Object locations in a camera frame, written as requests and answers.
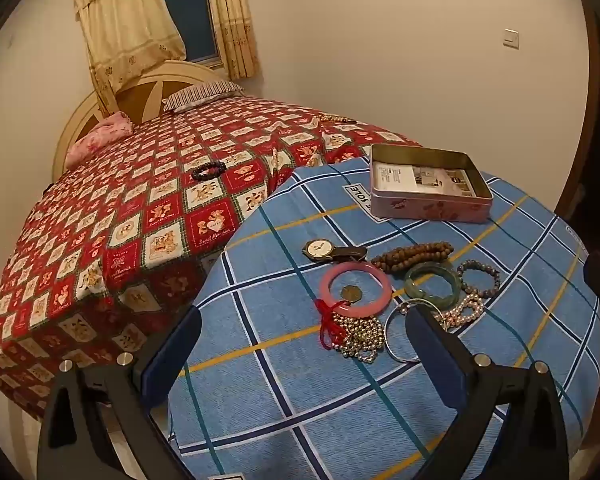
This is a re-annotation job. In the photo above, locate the brown wooden bead bracelet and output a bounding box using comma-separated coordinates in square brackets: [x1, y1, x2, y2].
[370, 241, 454, 275]

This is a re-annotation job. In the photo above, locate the cream round wooden headboard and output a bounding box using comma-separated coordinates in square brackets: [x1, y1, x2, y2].
[52, 60, 231, 181]

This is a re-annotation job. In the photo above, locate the grey bead bracelet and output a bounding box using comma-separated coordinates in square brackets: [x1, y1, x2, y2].
[456, 259, 501, 297]

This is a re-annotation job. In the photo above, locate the dark bead bracelet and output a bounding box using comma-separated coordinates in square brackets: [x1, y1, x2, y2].
[191, 161, 227, 181]

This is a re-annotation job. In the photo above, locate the red string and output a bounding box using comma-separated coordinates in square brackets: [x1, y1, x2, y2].
[314, 299, 348, 351]

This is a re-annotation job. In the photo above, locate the pink floral pillow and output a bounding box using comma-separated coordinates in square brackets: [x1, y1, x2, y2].
[64, 112, 133, 170]

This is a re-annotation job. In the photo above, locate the brown wooden door frame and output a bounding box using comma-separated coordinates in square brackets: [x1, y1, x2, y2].
[552, 0, 600, 221]

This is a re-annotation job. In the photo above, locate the blue plaid cloth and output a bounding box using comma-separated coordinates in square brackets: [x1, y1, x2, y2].
[167, 157, 600, 480]

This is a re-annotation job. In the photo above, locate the red checkered printed bedspread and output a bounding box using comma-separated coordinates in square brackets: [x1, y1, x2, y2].
[0, 92, 421, 418]

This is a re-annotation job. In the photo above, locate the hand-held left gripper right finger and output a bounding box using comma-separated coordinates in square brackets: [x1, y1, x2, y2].
[405, 304, 571, 480]

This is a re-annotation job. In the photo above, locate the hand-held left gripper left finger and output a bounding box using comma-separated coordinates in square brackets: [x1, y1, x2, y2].
[36, 305, 203, 480]

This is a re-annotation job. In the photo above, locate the pink bangle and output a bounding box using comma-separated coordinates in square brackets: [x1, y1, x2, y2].
[319, 261, 393, 318]

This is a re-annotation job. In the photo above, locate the pink floral tin box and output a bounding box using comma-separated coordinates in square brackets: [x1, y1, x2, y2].
[369, 144, 494, 223]

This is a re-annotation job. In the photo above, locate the beige floral curtain with valance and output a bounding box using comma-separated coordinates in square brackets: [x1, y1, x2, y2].
[73, 0, 188, 111]

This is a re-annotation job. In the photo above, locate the striped pillow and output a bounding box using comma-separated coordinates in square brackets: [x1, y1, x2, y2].
[162, 80, 246, 113]

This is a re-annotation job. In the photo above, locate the silver bead necklace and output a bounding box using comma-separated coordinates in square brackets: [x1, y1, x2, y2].
[322, 310, 385, 361]

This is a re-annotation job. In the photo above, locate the gold wristwatch with dark strap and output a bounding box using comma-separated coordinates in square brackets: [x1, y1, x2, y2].
[301, 239, 368, 264]

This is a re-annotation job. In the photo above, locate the window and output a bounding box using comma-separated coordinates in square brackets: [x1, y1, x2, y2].
[159, 0, 221, 63]

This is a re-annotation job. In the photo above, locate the narrow beige floral curtain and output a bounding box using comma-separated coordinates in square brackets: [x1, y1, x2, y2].
[205, 0, 260, 81]

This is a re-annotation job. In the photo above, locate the white printed card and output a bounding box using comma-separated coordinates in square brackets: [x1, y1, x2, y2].
[372, 164, 476, 197]

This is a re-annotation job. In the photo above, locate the thin silver bangle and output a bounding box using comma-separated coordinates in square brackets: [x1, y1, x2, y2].
[384, 299, 448, 363]

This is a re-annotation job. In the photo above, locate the pearl bracelet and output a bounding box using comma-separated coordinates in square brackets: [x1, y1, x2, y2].
[432, 290, 485, 330]

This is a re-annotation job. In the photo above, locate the green jade bangle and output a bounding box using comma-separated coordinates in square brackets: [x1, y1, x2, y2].
[404, 261, 462, 306]

